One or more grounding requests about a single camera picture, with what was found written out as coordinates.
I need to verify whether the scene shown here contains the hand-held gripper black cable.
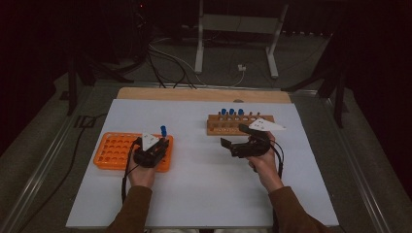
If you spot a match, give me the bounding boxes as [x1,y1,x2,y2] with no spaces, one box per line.
[268,140,286,181]
[120,139,140,205]

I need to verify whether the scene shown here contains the white table mat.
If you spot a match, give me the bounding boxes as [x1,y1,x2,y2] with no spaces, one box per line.
[65,98,340,229]

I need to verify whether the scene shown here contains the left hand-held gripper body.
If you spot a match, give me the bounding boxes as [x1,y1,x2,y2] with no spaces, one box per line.
[133,131,169,169]

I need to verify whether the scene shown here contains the black tripod stand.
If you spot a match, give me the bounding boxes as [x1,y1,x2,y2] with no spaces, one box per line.
[66,54,134,117]
[281,32,348,129]

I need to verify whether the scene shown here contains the person's right hand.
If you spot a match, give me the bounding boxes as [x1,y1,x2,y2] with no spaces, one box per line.
[247,134,285,194]

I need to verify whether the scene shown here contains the white floor cable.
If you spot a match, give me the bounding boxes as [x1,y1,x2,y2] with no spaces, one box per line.
[148,37,209,87]

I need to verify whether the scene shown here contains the wooden test tube rack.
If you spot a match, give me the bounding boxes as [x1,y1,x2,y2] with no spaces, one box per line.
[206,113,276,137]

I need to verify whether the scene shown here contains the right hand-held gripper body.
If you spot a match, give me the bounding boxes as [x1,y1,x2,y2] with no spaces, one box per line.
[231,117,288,159]

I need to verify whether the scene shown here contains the person's left hand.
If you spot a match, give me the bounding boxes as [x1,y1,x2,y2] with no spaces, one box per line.
[127,157,157,189]

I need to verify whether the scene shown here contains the white cable with plug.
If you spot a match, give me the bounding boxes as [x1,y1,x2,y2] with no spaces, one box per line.
[227,63,248,88]

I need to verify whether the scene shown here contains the right hand-held gripper black cable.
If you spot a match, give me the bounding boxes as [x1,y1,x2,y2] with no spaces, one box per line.
[268,140,286,181]

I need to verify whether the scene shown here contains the left hand-held gripper black cable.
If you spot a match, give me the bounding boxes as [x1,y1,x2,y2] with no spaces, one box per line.
[120,139,140,205]

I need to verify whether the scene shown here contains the orange plastic test tube rack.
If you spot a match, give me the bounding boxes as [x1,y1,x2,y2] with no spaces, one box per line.
[92,131,174,173]

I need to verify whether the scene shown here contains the black floor cable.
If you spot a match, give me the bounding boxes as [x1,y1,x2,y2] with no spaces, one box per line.
[146,48,197,90]
[16,113,108,233]

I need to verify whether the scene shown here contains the grey metal stand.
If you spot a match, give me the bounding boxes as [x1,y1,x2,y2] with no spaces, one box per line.
[193,0,290,80]

